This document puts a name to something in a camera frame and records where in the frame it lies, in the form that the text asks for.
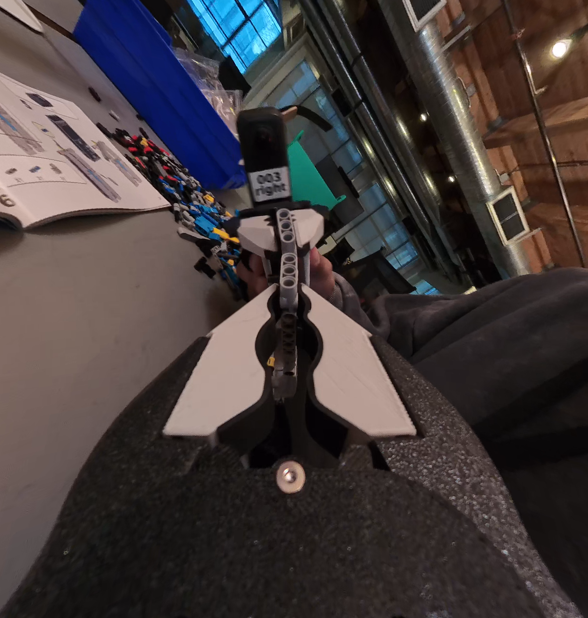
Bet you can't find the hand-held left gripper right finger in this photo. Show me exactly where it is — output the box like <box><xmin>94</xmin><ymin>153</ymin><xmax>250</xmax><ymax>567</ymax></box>
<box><xmin>299</xmin><ymin>283</ymin><xmax>418</xmax><ymax>440</ymax></box>

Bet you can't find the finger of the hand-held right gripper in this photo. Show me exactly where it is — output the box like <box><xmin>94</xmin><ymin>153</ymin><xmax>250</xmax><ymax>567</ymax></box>
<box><xmin>236</xmin><ymin>214</ymin><xmax>280</xmax><ymax>290</ymax></box>
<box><xmin>295</xmin><ymin>211</ymin><xmax>326</xmax><ymax>286</ymax></box>

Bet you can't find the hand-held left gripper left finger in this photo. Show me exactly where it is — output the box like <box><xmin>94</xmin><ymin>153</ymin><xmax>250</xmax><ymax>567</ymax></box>
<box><xmin>161</xmin><ymin>283</ymin><xmax>280</xmax><ymax>439</ymax></box>

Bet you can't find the grey hinged toy assembly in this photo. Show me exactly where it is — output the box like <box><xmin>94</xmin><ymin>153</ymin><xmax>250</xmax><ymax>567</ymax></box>
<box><xmin>270</xmin><ymin>207</ymin><xmax>300</xmax><ymax>402</ymax></box>

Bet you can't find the person's right hand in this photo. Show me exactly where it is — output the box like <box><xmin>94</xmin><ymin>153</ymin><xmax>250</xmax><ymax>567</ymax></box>
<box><xmin>236</xmin><ymin>248</ymin><xmax>335</xmax><ymax>302</ymax></box>

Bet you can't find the pile of toy bricks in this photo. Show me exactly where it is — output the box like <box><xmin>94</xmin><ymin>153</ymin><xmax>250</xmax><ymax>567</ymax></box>
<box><xmin>96</xmin><ymin>123</ymin><xmax>250</xmax><ymax>302</ymax></box>

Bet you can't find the clear plastic bag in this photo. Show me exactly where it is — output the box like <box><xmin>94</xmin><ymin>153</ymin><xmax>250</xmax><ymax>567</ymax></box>
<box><xmin>171</xmin><ymin>46</ymin><xmax>244</xmax><ymax>109</ymax></box>

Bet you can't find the blue storage bin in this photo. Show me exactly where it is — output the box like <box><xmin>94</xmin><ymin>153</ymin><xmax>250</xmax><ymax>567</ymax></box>
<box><xmin>73</xmin><ymin>0</ymin><xmax>246</xmax><ymax>191</ymax></box>

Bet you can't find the white air vent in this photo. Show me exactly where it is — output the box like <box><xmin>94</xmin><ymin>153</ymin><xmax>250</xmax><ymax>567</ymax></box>
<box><xmin>486</xmin><ymin>187</ymin><xmax>532</xmax><ymax>245</ymax></box>
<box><xmin>402</xmin><ymin>0</ymin><xmax>447</xmax><ymax>32</ymax></box>

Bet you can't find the open instruction booklet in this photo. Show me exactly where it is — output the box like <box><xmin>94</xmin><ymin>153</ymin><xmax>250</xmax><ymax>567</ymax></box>
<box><xmin>0</xmin><ymin>65</ymin><xmax>171</xmax><ymax>230</ymax></box>

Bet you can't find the person's grey sweatshirt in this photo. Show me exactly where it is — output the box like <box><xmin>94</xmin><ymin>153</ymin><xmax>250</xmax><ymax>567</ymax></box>
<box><xmin>410</xmin><ymin>338</ymin><xmax>588</xmax><ymax>618</ymax></box>

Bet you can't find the white paper sheet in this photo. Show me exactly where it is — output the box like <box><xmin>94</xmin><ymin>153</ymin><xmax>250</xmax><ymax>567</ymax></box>
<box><xmin>0</xmin><ymin>0</ymin><xmax>45</xmax><ymax>33</ymax></box>

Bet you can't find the metal ventilation duct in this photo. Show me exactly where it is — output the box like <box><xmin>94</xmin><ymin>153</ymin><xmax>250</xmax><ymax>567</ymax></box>
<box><xmin>378</xmin><ymin>0</ymin><xmax>548</xmax><ymax>278</ymax></box>

